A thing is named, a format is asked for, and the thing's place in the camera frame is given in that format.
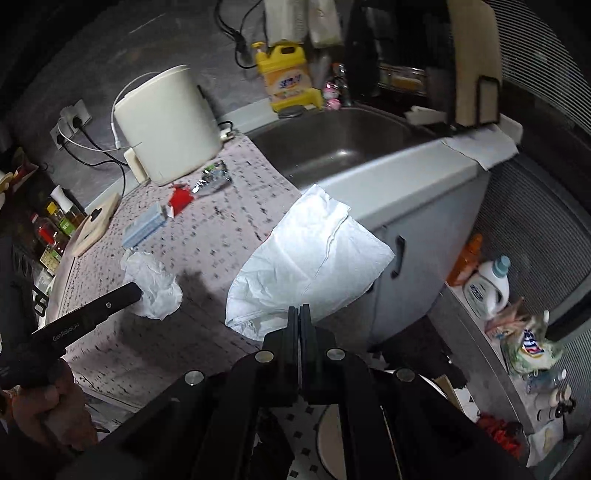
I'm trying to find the clear small bottle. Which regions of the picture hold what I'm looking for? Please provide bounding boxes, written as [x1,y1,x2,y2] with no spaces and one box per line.
[526,369,568,394]

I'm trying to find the orange bottle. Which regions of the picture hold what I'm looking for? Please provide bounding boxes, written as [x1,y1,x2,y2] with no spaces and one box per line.
[447,233,483,287]

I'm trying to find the yellow dish soap bottle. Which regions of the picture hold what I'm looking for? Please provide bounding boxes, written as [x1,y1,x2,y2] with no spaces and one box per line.
[252,41,324,114]

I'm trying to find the white tissue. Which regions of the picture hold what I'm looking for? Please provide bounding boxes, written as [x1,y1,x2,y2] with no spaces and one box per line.
[121,251,184,320]

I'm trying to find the white cloth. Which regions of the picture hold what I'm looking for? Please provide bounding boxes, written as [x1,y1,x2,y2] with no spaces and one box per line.
[441,127,520,169]

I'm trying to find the white paper towel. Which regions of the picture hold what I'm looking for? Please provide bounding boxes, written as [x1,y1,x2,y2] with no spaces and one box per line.
[225,184,396,342]

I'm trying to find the steel sink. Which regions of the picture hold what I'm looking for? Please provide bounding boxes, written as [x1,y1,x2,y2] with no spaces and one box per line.
[247,106,439,190]

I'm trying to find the white round bin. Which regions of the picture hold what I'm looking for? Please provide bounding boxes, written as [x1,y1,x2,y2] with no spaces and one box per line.
[315,368,444,480]

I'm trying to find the hanging white plastic bag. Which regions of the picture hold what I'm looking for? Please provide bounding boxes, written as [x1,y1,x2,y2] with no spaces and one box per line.
[264,0,308,47]
[308,0,345,47]

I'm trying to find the beige cutting board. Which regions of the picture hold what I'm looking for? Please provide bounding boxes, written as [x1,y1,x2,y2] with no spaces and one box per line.
[447,0,504,127]

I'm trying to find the white power cable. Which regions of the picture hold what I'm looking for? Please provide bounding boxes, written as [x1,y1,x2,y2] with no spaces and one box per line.
[110,69,155,152]

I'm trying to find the cream electric kettle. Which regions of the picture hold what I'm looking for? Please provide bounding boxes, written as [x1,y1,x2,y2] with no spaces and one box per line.
[113,65,223,186]

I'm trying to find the shiny silver snack wrapper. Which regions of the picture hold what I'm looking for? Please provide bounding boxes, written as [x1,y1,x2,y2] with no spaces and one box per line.
[191,160,232,195]

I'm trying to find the pink packet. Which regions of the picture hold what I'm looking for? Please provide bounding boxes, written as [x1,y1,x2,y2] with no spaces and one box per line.
[485,298,527,342]

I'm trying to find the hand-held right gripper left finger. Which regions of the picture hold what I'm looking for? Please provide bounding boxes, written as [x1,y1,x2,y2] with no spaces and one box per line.
[55,305,301,480]

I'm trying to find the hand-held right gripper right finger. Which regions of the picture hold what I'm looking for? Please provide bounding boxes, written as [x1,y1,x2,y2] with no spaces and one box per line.
[301,305,532,480]

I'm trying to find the red packet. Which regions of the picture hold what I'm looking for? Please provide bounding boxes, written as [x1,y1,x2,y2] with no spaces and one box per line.
[167,184,195,219]

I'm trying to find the person's left hand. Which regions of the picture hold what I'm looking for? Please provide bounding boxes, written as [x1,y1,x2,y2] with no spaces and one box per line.
[9,364,100,450]

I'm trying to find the black looped cable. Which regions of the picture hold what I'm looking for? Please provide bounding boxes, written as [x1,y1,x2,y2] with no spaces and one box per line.
[216,0,260,70]

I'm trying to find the red plastic item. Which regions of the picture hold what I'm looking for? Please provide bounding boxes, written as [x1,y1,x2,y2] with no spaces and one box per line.
[475,413,525,455]

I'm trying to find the white pump bottles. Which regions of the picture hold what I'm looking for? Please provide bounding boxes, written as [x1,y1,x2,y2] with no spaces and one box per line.
[536,385,578,421]

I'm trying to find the black power cable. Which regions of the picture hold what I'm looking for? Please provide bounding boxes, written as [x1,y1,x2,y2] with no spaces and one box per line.
[62,131,127,204]

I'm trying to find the black dish rack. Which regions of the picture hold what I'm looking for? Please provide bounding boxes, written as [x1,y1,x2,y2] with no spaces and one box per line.
[346,0,455,97]

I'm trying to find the row of condiment bottles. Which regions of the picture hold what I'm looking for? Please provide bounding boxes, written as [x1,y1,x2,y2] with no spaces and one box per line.
[28,185,88,278]

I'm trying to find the floral refill pouch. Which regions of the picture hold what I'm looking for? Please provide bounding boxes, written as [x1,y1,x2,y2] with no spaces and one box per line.
[501,311,564,374]

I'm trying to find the cardboard box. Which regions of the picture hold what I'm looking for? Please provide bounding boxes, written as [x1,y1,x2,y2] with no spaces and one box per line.
[434,374,468,403]

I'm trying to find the small beige board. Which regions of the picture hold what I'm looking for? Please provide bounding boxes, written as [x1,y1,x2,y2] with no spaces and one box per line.
[67,191,122,257]

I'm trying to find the small pink bottle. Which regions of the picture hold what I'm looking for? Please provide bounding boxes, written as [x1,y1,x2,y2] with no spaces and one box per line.
[323,80,345,112]

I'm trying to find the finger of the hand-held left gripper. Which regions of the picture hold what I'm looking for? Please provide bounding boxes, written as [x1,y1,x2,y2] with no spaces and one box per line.
[83,282,142,326]

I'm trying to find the white laundry detergent bottle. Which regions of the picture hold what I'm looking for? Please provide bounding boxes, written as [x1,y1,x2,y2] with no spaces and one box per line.
[463,255,511,319]

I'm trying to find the printed pink tablecloth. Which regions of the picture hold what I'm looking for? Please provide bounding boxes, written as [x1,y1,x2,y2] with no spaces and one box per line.
[46,134,324,411]

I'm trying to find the steel faucet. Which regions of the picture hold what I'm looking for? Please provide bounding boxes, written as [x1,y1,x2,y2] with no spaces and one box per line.
[332,62,354,104]

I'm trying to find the grey sink cabinet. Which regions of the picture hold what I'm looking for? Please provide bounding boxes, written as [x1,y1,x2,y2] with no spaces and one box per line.
[295,138,492,352]

